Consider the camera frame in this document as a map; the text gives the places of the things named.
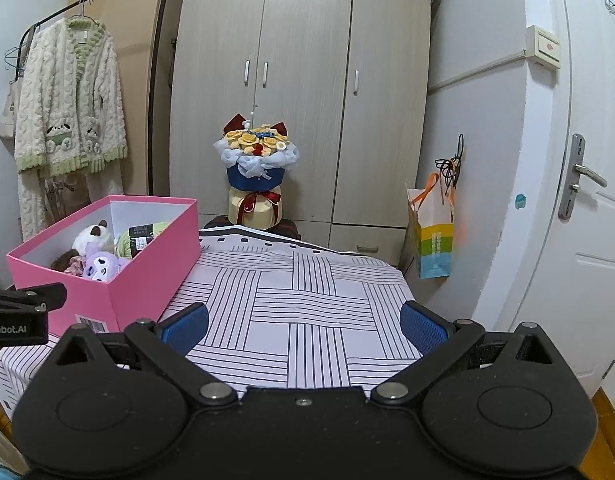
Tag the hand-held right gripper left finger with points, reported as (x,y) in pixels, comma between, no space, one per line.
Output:
(187,327)

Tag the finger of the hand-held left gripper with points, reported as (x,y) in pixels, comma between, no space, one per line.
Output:
(32,297)

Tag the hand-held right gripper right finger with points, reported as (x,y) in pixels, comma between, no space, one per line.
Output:
(422,330)

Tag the pink knitted item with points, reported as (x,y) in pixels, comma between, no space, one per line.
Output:
(76,265)

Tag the pink cardboard box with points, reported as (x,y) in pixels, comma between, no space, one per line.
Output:
(152,270)

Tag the purple white plush toy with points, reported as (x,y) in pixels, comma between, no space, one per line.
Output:
(89,240)

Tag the green yarn skein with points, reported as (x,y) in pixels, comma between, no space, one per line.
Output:
(122,247)

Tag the colourful paper gift bag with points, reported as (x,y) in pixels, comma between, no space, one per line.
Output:
(435,250)

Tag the dark red stool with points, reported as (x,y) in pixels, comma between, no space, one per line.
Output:
(287,230)

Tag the round blue sticker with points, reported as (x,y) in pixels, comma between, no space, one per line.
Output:
(520,201)

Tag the flower bouquet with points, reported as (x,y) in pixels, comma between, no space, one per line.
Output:
(255,175)

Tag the white door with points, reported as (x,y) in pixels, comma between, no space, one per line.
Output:
(587,285)

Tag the canvas tote bag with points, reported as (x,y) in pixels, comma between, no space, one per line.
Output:
(8,115)

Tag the white green knit cardigan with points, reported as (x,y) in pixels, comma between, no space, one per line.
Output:
(72,100)

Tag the black metal clothes rack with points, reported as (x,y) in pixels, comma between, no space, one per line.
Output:
(156,110)

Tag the beige wardrobe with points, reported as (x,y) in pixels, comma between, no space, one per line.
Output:
(307,85)

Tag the beige wall switch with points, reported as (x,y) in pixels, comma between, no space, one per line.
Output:
(543,46)

